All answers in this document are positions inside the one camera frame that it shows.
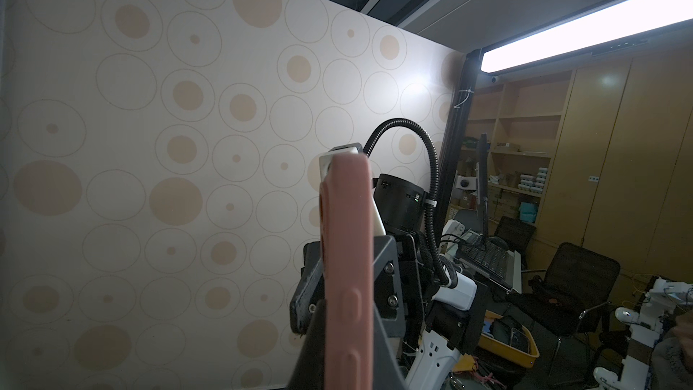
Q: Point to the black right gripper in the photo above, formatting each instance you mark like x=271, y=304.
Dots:
x=404, y=284

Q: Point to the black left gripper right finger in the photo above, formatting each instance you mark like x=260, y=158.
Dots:
x=386, y=372

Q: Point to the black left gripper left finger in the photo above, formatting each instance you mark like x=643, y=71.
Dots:
x=309, y=370

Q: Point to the phone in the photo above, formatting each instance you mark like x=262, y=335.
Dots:
x=347, y=246

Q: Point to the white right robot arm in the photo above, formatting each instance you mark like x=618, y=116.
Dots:
x=422, y=328

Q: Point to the yellow storage bin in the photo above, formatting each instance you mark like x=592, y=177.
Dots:
x=507, y=338

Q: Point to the black office chair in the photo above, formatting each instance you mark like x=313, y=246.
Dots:
x=569, y=298

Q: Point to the wooden shelving unit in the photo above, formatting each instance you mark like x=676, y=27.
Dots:
x=603, y=152

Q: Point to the ceiling light panel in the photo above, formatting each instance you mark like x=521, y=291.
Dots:
x=607, y=24

